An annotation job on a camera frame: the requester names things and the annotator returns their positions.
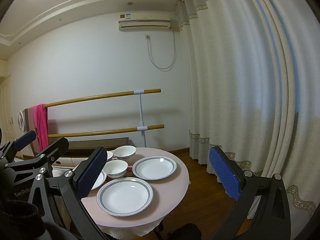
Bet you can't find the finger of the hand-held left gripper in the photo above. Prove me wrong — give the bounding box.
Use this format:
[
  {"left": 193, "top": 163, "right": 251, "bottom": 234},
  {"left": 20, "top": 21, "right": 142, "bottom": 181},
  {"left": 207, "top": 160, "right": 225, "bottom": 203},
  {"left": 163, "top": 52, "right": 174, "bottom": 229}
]
[
  {"left": 0, "top": 130, "right": 37, "bottom": 166},
  {"left": 4, "top": 137, "right": 70, "bottom": 177}
]

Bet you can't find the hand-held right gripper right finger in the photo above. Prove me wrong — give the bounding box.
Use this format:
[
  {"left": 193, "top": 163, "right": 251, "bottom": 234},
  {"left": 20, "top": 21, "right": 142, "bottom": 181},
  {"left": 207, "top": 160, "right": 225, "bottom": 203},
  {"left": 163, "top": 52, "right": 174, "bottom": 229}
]
[{"left": 209, "top": 146, "right": 292, "bottom": 240}]

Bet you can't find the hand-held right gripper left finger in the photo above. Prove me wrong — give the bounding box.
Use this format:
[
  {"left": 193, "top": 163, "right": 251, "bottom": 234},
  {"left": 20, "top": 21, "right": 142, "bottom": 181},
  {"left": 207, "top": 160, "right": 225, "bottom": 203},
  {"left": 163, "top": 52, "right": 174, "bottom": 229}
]
[{"left": 27, "top": 146, "right": 112, "bottom": 240}]

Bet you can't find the white plate grey rim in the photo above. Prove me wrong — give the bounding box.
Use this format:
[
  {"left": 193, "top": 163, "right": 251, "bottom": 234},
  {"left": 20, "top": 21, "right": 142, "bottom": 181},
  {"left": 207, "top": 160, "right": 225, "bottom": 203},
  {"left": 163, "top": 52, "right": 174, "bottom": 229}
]
[
  {"left": 132, "top": 155, "right": 177, "bottom": 181},
  {"left": 90, "top": 170, "right": 108, "bottom": 191},
  {"left": 96, "top": 177, "right": 154, "bottom": 217}
]

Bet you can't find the person's left forearm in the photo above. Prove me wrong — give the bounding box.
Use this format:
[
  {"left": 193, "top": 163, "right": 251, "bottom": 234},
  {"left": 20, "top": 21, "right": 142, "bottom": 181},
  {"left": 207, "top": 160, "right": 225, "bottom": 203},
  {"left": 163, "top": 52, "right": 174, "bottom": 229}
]
[{"left": 0, "top": 199, "right": 47, "bottom": 240}]

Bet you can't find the white round fan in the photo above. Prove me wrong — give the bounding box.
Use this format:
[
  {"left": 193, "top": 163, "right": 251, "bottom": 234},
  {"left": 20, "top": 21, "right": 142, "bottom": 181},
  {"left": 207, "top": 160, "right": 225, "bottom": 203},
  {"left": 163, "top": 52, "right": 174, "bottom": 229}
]
[{"left": 17, "top": 110, "right": 27, "bottom": 132}]

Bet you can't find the grey brown towel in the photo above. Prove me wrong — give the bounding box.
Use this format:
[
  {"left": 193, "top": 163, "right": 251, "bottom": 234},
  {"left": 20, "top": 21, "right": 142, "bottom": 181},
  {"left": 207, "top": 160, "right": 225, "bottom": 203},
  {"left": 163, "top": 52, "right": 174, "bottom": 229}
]
[{"left": 24, "top": 106, "right": 40, "bottom": 155}]

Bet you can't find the pink towel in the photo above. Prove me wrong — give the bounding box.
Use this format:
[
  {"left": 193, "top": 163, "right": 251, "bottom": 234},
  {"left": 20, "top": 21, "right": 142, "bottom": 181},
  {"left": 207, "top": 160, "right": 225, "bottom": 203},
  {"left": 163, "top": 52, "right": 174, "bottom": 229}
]
[{"left": 33, "top": 104, "right": 50, "bottom": 152}]

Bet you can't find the white quilt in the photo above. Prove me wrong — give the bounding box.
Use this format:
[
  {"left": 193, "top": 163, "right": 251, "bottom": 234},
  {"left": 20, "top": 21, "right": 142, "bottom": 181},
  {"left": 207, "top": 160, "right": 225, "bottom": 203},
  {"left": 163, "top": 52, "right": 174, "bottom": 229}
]
[{"left": 51, "top": 166, "right": 75, "bottom": 178}]

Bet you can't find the low brown white cabinet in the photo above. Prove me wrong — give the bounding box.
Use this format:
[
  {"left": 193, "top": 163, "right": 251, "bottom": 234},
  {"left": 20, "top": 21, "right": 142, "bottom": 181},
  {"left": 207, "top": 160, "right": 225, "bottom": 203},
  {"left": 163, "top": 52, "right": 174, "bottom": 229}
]
[{"left": 65, "top": 137, "right": 129, "bottom": 150}]

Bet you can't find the cream door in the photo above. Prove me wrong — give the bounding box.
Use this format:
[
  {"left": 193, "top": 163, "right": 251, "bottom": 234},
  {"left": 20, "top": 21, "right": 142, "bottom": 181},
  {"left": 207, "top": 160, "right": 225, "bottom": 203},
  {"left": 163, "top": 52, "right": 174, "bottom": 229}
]
[{"left": 0, "top": 75, "right": 17, "bottom": 143}]

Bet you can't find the round pink table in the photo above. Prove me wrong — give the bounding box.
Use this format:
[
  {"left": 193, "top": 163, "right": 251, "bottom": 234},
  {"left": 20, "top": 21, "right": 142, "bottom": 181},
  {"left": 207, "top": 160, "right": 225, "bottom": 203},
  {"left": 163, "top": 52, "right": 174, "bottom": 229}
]
[{"left": 72, "top": 147, "right": 189, "bottom": 228}]

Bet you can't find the long wooden barre bar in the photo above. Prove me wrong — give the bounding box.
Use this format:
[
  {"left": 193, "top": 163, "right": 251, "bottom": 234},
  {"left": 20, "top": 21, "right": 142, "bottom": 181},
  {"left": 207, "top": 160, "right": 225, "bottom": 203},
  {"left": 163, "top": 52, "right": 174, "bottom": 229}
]
[{"left": 42, "top": 88, "right": 161, "bottom": 108}]

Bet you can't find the black chair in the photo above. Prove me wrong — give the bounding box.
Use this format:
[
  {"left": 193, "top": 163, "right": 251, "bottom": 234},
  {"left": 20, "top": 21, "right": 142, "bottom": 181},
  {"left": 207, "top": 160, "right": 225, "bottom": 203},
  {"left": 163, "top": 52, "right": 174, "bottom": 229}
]
[{"left": 154, "top": 222, "right": 203, "bottom": 240}]

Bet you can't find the white barre stand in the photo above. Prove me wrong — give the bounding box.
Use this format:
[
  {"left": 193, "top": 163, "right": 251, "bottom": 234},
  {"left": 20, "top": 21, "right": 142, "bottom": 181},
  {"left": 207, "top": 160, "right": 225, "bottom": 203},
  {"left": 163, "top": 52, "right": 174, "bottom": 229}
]
[{"left": 134, "top": 89, "right": 147, "bottom": 148}]

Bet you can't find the cream curtain with lace trim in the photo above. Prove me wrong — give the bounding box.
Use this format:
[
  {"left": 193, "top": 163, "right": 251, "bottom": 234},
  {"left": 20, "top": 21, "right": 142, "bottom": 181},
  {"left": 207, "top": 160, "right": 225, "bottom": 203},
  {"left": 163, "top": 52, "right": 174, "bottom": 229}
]
[{"left": 175, "top": 0, "right": 320, "bottom": 230}]

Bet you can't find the white air conditioner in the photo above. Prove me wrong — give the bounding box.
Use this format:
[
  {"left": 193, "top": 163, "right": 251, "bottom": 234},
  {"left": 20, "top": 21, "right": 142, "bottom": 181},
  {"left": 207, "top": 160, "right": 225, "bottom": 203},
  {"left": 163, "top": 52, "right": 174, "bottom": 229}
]
[{"left": 118, "top": 12, "right": 172, "bottom": 32}]

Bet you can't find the white power cable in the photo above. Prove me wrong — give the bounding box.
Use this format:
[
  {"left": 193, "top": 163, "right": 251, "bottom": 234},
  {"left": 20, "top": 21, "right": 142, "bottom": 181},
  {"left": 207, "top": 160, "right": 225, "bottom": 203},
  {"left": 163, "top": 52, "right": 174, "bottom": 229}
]
[{"left": 147, "top": 30, "right": 177, "bottom": 70}]

